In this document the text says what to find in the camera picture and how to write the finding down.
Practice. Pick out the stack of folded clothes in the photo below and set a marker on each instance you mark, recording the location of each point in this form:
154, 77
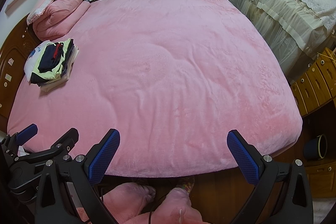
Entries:
67, 66

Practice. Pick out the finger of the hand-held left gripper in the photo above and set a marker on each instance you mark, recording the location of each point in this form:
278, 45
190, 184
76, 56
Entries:
26, 133
67, 138

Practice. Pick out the folded pink quilt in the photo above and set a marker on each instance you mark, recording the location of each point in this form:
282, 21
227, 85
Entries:
60, 16

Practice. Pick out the navy and red baseball jacket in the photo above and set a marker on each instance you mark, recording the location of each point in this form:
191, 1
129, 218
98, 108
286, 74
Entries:
51, 56

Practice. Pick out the dark blue bucket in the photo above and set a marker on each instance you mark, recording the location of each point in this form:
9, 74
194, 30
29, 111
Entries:
313, 148

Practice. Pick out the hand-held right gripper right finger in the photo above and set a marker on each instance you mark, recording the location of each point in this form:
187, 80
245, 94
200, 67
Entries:
244, 158

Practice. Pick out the person's right leg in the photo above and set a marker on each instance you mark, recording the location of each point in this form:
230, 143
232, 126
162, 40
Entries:
176, 205

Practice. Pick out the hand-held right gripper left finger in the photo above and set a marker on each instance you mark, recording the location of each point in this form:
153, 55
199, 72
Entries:
105, 158

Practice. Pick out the carved wooden headboard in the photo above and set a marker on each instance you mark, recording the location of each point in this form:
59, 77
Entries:
14, 56

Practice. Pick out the pink fleece bed blanket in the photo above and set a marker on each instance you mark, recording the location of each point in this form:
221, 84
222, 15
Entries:
170, 69

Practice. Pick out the wooden drawer cabinet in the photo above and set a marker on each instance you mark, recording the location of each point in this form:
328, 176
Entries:
315, 82

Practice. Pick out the cream lace-covered furniture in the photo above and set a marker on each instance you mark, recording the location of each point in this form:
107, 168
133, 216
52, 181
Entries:
283, 3

